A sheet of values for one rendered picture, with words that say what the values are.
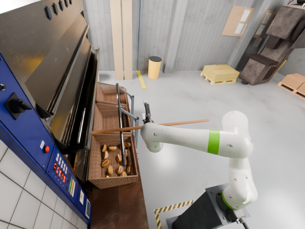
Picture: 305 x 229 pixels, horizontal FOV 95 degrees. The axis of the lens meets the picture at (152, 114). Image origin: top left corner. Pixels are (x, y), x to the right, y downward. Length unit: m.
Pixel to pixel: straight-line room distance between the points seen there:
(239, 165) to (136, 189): 1.10
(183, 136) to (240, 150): 0.24
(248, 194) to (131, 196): 1.11
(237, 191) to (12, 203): 1.00
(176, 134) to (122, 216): 1.16
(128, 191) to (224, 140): 1.28
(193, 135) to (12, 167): 0.68
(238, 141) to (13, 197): 0.83
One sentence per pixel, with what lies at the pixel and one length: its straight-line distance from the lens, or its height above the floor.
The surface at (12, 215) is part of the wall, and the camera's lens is 0.69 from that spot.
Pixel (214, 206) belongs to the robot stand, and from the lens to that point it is 1.19.
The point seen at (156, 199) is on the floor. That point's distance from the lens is 2.34.
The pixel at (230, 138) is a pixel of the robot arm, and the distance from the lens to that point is 0.69.
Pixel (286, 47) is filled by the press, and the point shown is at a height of 1.28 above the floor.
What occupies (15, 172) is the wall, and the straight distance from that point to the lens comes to 0.67.
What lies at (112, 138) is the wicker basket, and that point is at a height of 0.72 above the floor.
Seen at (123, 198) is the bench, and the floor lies 0.58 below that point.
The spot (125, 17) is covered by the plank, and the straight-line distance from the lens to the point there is 4.24.
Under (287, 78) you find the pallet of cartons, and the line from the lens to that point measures 7.10.
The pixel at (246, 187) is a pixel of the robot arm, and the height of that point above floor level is 1.45.
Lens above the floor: 2.22
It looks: 42 degrees down
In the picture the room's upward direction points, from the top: 9 degrees clockwise
